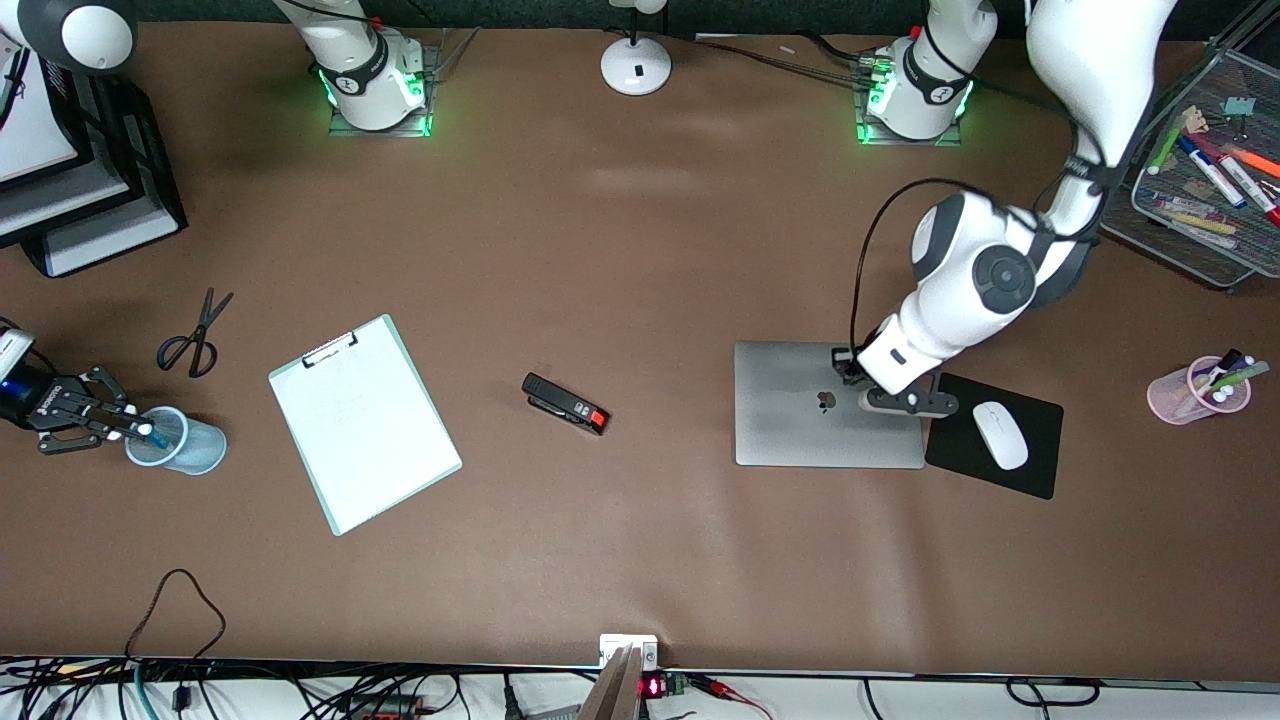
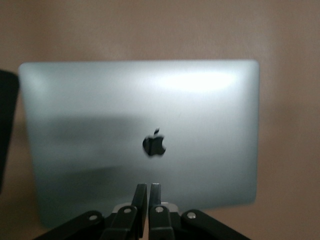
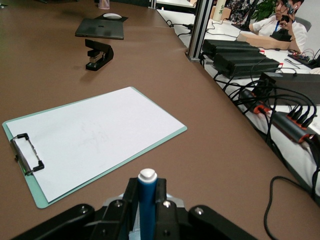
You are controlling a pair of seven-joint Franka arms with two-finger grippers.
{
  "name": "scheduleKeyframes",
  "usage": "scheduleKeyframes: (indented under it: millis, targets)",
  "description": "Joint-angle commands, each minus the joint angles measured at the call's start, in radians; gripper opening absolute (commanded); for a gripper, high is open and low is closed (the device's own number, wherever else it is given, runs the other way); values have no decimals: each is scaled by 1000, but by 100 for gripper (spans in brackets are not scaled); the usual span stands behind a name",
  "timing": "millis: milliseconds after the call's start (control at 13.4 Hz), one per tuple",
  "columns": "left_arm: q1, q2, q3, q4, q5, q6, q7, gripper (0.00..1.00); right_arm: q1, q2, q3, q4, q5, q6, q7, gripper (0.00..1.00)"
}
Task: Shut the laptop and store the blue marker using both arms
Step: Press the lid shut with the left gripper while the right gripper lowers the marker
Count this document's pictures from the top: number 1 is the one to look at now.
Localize light blue mesh pen cup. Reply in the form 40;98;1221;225
124;405;228;476

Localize black scissors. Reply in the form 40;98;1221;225
156;288;235;379

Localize pink translucent pen cup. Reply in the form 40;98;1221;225
1147;355;1253;426

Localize red and black clip lead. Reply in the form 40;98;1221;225
688;674;773;720

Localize white table clamp bracket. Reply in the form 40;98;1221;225
599;634;660;670

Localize black base cable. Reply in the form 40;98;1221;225
695;38;871;83
795;33;886;71

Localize silver laptop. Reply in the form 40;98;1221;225
733;340;928;470

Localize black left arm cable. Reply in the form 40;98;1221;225
848;178;1001;349

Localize mint clipboard with white paper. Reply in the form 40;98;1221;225
268;314;463;537

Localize white lamp base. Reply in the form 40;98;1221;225
600;0;673;98

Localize black mouse pad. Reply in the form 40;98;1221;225
924;373;1065;501

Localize black looped cable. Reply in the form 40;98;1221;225
124;568;227;663

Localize black coiled cable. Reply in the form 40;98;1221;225
1005;677;1103;707

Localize yellow pen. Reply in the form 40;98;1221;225
1168;210;1243;241

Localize black stacked document tray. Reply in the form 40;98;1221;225
0;40;189;279

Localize grey camera pole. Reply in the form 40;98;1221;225
578;645;643;720

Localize green marker in pink cup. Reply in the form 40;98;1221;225
1213;361;1271;393

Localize white computer mouse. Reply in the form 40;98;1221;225
972;401;1030;471

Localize grey hub with orange ports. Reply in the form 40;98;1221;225
345;693;423;720

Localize wire mesh desk organizer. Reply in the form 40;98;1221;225
1100;0;1280;291

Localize black stapler with orange tip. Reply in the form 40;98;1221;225
521;372;610;437

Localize blue and white marker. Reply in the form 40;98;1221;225
1177;133;1248;210

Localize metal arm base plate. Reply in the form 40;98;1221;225
328;45;434;138
856;60;966;148

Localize white paper sheets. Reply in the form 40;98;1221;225
0;60;183;276

